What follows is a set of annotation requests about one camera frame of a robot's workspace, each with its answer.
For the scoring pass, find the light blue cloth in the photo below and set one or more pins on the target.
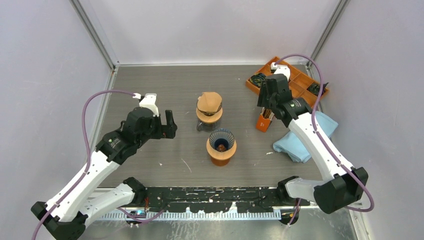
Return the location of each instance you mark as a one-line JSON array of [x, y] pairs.
[[291, 144]]

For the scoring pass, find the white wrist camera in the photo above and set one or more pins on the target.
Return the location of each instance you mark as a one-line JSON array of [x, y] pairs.
[[147, 101], [280, 69]]

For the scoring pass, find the blue glass dripper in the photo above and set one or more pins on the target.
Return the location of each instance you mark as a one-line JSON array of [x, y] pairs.
[[221, 140]]

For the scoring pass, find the amber glass carafe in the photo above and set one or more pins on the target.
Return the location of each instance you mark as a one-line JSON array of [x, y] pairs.
[[220, 162]]

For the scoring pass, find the orange coffee filter box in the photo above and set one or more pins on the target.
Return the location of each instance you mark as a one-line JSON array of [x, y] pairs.
[[264, 120]]

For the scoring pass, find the brown paper coffee filter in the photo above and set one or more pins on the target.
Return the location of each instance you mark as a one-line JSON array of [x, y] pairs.
[[209, 101]]

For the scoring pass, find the dark folded item right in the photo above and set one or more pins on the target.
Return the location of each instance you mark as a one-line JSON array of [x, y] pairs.
[[314, 88]]

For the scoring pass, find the white slotted cable duct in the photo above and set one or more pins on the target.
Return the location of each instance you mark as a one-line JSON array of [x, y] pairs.
[[231, 215]]

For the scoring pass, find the orange compartment tray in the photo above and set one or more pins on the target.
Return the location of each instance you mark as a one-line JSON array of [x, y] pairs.
[[298, 81]]

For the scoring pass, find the dark folded item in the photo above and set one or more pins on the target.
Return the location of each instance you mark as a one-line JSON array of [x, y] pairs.
[[257, 79], [314, 88]]

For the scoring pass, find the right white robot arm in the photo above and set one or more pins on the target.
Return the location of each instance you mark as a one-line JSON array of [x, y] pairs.
[[342, 184]]

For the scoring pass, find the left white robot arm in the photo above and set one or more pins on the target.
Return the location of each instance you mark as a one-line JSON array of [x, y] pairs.
[[67, 215]]

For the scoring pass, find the grey glass coffee server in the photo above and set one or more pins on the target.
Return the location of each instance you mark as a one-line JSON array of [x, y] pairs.
[[207, 126]]

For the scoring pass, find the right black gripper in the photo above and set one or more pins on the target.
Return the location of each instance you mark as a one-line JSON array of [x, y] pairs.
[[262, 101]]

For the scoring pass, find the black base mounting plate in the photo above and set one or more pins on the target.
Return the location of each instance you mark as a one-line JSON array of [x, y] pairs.
[[252, 199]]

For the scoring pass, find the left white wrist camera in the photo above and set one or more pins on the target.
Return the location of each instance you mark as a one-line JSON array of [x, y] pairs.
[[147, 101]]

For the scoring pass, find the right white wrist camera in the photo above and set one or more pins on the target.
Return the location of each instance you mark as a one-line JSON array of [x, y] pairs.
[[280, 69]]

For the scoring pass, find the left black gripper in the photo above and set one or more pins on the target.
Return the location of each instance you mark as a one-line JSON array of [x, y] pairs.
[[166, 131]]

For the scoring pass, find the dark folded item back left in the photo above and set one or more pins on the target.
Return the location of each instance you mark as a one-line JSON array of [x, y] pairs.
[[257, 79]]

